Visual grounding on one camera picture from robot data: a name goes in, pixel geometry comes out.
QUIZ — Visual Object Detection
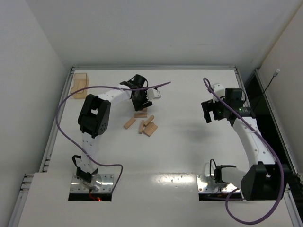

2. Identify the wood block two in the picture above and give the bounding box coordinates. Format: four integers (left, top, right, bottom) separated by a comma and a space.
124, 118, 136, 129

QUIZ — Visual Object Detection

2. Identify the transparent orange plastic box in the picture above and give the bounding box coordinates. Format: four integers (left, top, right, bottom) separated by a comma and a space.
70, 73, 89, 99

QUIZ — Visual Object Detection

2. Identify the wood block one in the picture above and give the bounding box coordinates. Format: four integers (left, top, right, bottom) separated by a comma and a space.
141, 108, 148, 114

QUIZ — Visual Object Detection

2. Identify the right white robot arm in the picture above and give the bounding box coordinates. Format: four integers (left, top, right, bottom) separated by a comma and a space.
201, 84, 291, 201

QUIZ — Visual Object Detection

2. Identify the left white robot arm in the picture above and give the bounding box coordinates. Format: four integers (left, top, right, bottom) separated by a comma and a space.
74, 74, 152, 183

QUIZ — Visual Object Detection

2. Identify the wood block three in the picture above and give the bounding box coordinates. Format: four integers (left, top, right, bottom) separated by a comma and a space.
134, 112, 148, 118

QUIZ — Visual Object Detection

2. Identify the wood block five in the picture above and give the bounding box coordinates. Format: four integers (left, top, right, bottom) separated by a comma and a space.
144, 115, 154, 127

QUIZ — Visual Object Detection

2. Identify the wood block four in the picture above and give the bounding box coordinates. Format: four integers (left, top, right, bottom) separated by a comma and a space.
139, 120, 144, 134

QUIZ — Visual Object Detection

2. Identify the wood block six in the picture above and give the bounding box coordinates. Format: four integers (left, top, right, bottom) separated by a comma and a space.
143, 122, 158, 137

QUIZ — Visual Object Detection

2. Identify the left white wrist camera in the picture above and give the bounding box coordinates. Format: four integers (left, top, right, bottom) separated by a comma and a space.
147, 88, 161, 101

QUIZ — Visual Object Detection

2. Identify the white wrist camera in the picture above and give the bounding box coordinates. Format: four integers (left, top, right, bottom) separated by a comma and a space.
147, 88, 161, 101
212, 83, 225, 98

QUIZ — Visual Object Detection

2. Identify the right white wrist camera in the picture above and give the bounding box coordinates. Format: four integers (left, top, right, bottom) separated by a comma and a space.
212, 83, 225, 98

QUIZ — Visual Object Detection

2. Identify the black wall cable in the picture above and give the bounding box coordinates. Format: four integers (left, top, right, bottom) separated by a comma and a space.
246, 69, 281, 112

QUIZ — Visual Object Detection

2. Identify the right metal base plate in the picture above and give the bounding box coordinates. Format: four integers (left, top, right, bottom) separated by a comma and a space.
196, 174, 236, 194

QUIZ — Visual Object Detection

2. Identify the metal base plate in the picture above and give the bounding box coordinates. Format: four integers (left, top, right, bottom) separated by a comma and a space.
196, 174, 236, 194
70, 174, 114, 193

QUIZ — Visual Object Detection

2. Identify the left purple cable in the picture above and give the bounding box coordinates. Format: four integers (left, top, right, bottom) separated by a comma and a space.
54, 81, 171, 190

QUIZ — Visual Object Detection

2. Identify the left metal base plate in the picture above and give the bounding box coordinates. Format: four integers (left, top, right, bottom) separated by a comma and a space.
70, 174, 114, 193

